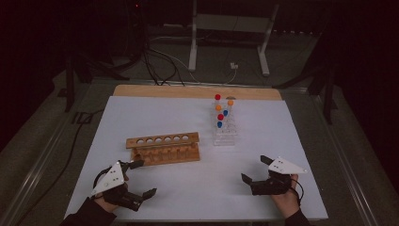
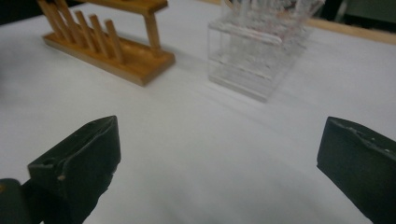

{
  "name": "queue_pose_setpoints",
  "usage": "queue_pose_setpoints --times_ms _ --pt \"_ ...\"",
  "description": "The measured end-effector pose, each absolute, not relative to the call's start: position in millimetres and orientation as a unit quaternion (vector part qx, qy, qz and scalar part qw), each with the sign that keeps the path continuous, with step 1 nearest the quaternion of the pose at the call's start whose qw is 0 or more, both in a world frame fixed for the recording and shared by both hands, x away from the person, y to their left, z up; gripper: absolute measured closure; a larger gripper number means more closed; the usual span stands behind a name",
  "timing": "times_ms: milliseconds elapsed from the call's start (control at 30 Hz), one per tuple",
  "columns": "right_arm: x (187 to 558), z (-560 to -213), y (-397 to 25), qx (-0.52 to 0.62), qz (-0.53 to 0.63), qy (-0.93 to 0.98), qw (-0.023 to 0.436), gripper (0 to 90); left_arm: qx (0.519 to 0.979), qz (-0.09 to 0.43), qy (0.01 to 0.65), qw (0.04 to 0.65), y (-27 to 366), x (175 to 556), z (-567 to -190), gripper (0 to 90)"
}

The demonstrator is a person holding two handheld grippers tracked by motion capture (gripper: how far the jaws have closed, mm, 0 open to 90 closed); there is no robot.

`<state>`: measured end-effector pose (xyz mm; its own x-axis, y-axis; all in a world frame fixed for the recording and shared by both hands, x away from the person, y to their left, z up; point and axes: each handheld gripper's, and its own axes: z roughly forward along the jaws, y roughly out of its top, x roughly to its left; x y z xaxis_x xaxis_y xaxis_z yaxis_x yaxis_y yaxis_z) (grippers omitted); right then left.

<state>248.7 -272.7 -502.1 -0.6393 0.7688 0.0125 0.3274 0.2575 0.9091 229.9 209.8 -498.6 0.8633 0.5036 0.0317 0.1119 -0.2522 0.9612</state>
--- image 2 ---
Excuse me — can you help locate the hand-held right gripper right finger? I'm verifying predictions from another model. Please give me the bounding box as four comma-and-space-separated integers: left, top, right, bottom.
316, 116, 396, 224

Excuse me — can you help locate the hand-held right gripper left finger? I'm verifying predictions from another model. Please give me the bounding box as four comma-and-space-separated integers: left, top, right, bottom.
27, 115, 122, 224

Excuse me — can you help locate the wooden test tube rack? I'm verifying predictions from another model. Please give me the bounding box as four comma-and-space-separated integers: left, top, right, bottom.
36, 0, 177, 87

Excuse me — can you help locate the clear plastic test tube rack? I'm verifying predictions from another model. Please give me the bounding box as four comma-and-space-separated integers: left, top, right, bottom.
206, 0, 326, 103

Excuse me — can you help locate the white table mat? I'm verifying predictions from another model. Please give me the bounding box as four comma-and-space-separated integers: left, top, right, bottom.
0, 0, 396, 224

